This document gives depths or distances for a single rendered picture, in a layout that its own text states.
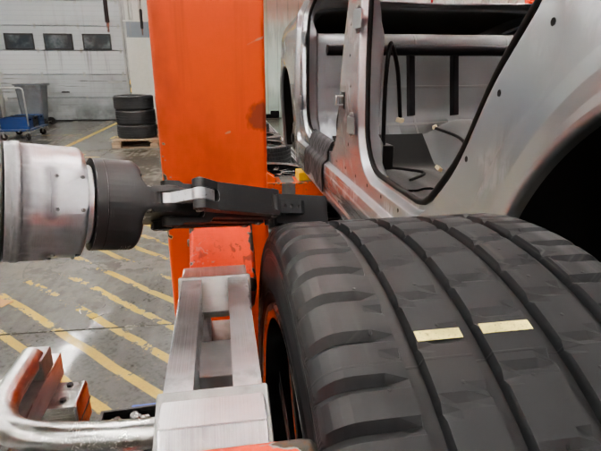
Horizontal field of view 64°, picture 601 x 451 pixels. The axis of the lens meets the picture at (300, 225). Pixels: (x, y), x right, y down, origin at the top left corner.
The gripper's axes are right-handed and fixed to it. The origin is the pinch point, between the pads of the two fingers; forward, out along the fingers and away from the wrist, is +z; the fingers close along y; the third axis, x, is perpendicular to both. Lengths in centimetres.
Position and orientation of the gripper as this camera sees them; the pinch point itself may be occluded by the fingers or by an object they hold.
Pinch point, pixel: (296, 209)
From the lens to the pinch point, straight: 50.1
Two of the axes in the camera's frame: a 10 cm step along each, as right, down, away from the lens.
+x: -0.7, -9.9, 1.2
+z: 8.3, 0.1, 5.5
